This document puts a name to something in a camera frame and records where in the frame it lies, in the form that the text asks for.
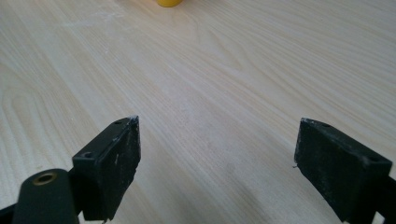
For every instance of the yellow round object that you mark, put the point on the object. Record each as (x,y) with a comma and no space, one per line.
(169,2)

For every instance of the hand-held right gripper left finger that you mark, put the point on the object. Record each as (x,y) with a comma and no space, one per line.
(109,168)

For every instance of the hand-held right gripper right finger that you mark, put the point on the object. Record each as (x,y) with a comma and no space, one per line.
(339,168)

